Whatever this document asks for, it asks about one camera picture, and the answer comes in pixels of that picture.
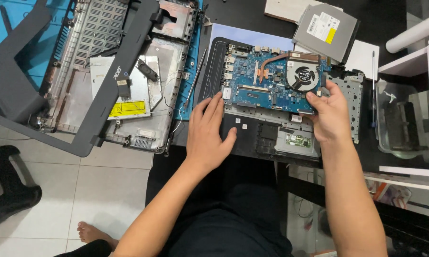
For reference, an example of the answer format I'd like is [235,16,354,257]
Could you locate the person's left hand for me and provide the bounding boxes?
[185,91,239,174]

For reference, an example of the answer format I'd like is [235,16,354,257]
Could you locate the person's right hand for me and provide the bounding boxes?
[305,80,354,144]

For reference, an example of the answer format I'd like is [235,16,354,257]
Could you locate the blue laptop motherboard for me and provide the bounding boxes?
[222,44,332,115]

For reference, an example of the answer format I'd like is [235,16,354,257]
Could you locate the green touchpad circuit board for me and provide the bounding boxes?
[285,134,312,148]

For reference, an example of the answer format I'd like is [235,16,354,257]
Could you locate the black laptop palmrest case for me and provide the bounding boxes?
[198,36,365,168]

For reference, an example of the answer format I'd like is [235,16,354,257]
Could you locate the black cooling fan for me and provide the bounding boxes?
[286,60,321,92]

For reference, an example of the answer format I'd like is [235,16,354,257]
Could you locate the thin metal rod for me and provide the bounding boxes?
[184,48,208,108]

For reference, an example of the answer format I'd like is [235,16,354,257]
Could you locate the white paper sheet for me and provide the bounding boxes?
[294,39,380,81]

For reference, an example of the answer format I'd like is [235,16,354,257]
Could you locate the clear plastic container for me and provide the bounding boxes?
[375,80,429,160]

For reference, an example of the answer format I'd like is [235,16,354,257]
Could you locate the person's black shorts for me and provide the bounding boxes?
[54,144,293,257]

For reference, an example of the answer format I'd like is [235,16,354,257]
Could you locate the silver optical drive white label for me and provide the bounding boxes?
[292,4,360,65]

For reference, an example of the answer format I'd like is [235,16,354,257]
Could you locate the silver optical drive yellow label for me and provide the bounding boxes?
[89,55,164,120]

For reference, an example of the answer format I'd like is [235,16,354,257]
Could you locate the black laptop speaker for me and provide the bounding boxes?
[136,59,160,82]

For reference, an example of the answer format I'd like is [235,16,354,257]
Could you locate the light blue paper sheet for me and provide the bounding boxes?
[207,23,296,58]

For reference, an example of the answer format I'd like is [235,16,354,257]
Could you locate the white tube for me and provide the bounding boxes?
[385,12,429,54]

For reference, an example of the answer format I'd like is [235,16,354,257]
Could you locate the white flat box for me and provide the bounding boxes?
[264,0,344,24]

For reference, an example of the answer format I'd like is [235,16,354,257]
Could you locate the person's bare foot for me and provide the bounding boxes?
[77,221,119,251]

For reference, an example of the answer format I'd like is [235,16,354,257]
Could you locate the grey laptop bottom case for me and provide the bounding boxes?
[28,0,202,155]

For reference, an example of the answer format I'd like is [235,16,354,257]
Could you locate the blue work mat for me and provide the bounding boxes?
[0,0,204,122]

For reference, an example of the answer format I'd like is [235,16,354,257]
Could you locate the black plastic stool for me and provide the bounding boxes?
[0,144,43,233]

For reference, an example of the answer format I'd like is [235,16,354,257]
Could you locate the black laptop screen bezel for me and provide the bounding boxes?
[0,0,161,158]

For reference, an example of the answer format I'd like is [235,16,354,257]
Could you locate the silver metal drive bracket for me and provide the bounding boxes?
[323,69,365,144]

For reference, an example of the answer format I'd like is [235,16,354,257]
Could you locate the blue handled screwdriver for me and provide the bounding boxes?
[371,50,377,129]

